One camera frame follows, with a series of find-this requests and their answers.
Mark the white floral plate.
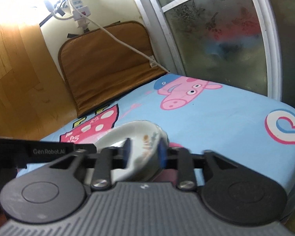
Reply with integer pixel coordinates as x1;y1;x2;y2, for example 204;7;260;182
95;120;169;183

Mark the blue cartoon pig tablecloth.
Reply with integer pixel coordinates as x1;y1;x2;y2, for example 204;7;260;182
45;74;295;216

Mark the brown seat cushion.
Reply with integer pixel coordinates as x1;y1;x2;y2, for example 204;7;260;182
58;21;166;117

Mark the frosted glass sliding door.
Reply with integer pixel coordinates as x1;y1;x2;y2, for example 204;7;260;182
134;0;295;108

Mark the white power strip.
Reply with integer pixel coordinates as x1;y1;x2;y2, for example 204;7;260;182
68;0;91;30

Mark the wood grain wall panel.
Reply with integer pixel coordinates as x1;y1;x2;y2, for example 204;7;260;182
0;25;77;140

